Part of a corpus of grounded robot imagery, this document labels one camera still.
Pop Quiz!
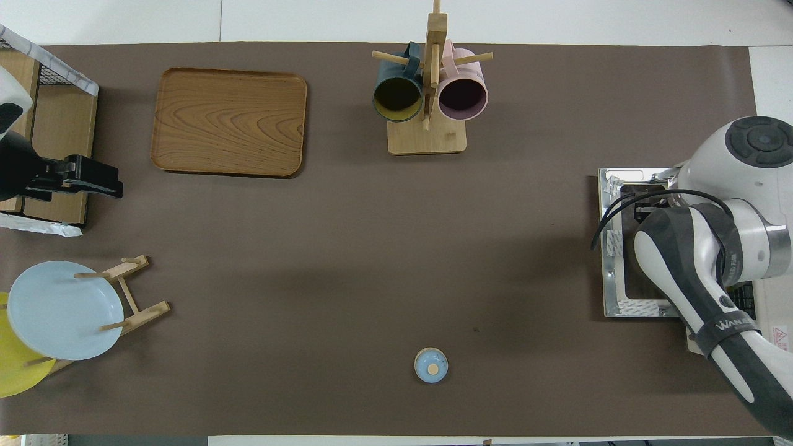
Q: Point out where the white toaster oven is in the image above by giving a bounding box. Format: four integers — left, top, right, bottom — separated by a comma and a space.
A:
597, 166, 793, 372

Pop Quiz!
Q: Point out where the small blue bell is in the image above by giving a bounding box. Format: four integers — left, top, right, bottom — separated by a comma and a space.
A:
414, 348, 449, 383

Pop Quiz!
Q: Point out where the dark teal mug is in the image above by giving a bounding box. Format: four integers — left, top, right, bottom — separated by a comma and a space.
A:
372, 42, 424, 123

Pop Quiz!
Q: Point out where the brown table mat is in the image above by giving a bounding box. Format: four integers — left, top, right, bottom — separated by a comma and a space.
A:
0, 42, 789, 437

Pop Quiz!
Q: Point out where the white checkered cloth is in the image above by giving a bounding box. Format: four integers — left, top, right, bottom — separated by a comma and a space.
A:
0, 25, 100, 97

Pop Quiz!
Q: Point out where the yellow plate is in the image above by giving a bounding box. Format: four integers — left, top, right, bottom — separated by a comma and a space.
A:
0, 291, 57, 398

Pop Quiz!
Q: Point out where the wooden serving tray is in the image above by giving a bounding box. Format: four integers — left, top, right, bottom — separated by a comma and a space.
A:
151, 67, 308, 178

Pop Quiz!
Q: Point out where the wooden plate rack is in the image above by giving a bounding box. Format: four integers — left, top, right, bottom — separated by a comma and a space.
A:
25, 255, 171, 376

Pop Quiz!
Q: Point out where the light blue plate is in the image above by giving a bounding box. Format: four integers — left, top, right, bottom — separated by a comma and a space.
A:
7, 261, 125, 361

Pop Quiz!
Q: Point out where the pink mug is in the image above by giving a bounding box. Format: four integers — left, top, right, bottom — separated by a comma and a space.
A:
437, 40, 489, 121

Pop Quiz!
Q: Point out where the wooden mug tree stand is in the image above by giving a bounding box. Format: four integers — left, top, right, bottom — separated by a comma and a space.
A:
372, 0, 494, 155

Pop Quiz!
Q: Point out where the black wire basket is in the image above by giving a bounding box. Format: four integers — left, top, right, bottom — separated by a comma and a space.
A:
0, 36, 84, 89

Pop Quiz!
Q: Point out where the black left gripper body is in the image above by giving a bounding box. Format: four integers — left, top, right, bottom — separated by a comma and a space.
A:
25, 157, 80, 203

